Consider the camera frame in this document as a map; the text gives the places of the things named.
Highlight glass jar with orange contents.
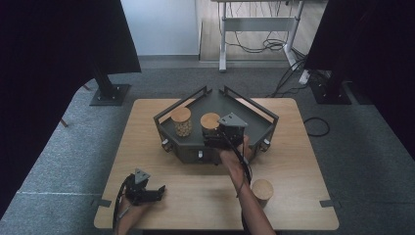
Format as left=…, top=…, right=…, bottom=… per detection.
left=199, top=112, right=221, bottom=141

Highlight left hand-held gripper cable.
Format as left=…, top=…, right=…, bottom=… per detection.
left=112, top=177, right=135, bottom=234

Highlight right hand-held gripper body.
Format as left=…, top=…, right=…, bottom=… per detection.
left=217, top=112, right=249, bottom=151

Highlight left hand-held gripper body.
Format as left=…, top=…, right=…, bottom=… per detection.
left=124, top=167, right=163, bottom=207

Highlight black floor cables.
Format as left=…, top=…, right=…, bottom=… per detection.
left=266, top=48, right=309, bottom=99

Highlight grey tape strip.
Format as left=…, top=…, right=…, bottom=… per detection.
left=91, top=198, right=113, bottom=209
left=319, top=199, right=342, bottom=209

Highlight hand-held gripper cable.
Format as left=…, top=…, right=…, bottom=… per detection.
left=112, top=177, right=135, bottom=234
left=221, top=130, right=254, bottom=235

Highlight person's right hand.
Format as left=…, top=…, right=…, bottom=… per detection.
left=218, top=135, right=253, bottom=184

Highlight black metal stand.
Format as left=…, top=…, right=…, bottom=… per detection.
left=89, top=63, right=131, bottom=107
left=308, top=70, right=352, bottom=106

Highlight black curtain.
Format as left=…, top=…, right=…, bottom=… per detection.
left=304, top=0, right=415, bottom=161
left=0, top=0, right=142, bottom=219

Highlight white desk frame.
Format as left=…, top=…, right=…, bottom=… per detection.
left=209, top=0, right=306, bottom=72

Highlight person's left hand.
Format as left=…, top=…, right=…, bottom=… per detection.
left=115, top=200, right=154, bottom=230

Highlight glass jar with pale nuts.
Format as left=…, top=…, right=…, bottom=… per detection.
left=170, top=107, right=194, bottom=138

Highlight looped black cable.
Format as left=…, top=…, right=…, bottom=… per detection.
left=302, top=117, right=331, bottom=137

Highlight bundle of black cables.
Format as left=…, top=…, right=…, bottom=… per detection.
left=224, top=1, right=304, bottom=55

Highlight glass jar with dark contents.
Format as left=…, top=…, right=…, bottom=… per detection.
left=251, top=178, right=275, bottom=209

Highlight right hand-held gripper cable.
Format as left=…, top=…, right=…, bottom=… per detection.
left=221, top=130, right=254, bottom=235

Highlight white power strip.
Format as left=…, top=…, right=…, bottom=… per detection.
left=298, top=69, right=311, bottom=85

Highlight dark grey corner rack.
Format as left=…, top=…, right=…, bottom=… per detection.
left=153, top=85, right=280, bottom=165

